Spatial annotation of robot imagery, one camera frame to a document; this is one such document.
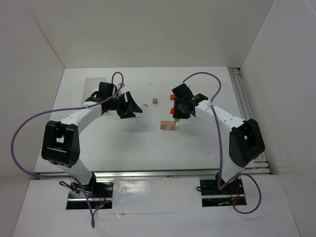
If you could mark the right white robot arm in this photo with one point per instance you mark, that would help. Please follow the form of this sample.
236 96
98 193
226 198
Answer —
240 140

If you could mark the small natural wood cube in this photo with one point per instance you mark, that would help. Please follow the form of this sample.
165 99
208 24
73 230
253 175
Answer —
173 128

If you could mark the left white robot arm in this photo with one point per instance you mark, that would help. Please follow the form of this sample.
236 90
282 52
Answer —
61 146

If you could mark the long natural wood plank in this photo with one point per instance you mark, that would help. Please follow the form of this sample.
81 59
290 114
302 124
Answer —
167 123

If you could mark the front aluminium rail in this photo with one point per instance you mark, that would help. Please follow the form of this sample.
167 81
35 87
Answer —
163 173

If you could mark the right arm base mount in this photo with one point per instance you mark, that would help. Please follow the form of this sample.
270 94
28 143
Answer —
211 196

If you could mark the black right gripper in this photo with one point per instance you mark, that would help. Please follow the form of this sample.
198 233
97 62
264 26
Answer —
177 107

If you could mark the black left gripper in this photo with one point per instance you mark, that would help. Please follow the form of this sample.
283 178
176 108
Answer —
126 105

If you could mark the white perforated plastic box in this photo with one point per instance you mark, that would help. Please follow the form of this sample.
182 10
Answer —
96 87

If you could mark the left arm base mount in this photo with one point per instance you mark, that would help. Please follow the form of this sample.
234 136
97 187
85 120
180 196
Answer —
100 198

